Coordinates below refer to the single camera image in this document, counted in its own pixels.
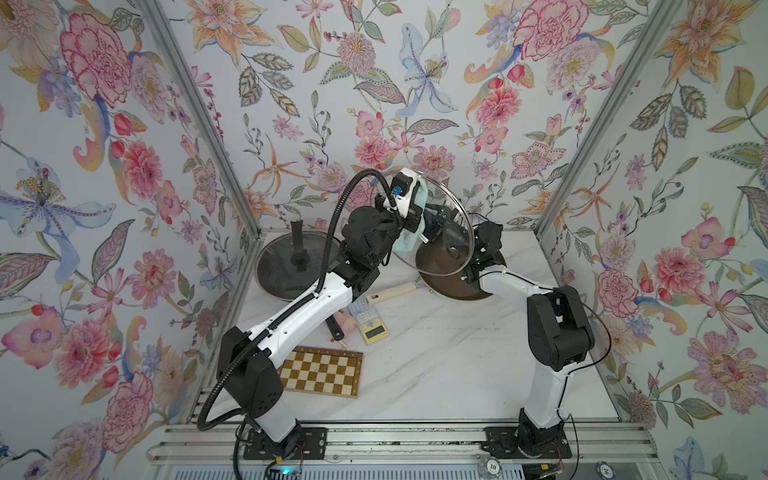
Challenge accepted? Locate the light green cleaning cloth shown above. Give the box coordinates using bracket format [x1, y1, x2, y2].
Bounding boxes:
[393, 177, 428, 256]

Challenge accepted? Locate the glass pot lid black handle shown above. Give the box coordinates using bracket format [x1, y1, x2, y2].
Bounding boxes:
[394, 172, 474, 276]

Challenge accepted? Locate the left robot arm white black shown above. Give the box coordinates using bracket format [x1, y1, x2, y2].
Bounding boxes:
[197, 206, 424, 447]

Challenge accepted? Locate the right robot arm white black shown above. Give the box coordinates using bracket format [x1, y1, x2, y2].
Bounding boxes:
[464, 221, 595, 454]

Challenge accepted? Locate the yellow blue calculator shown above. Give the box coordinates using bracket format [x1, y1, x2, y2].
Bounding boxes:
[347, 297, 390, 346]

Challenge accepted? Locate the pink small object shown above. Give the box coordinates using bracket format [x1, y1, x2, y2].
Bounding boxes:
[333, 310, 357, 337]

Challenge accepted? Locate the wooden chessboard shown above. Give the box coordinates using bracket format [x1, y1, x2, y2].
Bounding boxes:
[278, 346, 364, 398]

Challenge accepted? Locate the brown frying pan cream handle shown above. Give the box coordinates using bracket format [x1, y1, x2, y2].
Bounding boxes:
[366, 243, 490, 305]

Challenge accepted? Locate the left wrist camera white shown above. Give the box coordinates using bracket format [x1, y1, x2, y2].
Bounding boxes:
[391, 168, 428, 219]

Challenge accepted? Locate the black corrugated cable hose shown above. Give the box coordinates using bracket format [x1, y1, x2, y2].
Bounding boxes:
[196, 169, 397, 433]

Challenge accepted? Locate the glass wok lid black handle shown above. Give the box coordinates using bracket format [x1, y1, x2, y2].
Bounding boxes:
[255, 219, 346, 301]

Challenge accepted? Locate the black wok with handle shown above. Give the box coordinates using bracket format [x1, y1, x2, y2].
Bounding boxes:
[254, 230, 349, 343]

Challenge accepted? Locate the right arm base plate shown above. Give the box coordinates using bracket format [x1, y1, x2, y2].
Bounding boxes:
[480, 423, 573, 460]

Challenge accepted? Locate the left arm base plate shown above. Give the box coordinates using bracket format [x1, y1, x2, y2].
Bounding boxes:
[243, 425, 328, 461]

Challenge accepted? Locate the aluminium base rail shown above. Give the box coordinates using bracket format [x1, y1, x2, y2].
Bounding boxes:
[147, 421, 658, 465]

